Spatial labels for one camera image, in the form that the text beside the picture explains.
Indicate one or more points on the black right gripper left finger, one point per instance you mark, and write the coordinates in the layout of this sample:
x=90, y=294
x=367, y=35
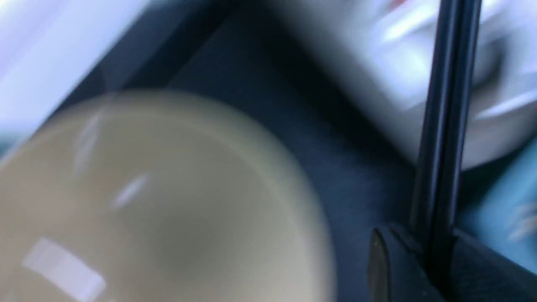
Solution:
x=394, y=273

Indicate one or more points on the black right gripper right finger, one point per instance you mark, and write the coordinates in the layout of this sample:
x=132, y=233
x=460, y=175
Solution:
x=479, y=274

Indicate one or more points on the yellow noodle bowl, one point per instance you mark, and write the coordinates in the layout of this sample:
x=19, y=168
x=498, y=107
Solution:
x=149, y=196

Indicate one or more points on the blue chopstick bin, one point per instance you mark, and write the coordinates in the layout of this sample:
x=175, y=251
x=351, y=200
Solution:
x=503, y=218

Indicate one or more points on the olive spoon bin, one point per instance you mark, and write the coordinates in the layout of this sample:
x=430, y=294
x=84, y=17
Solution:
x=379, y=52

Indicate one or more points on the black serving tray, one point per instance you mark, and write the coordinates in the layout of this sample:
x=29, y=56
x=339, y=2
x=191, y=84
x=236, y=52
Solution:
x=238, y=55

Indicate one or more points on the large white plastic tub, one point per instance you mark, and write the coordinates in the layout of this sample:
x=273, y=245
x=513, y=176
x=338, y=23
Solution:
x=47, y=47

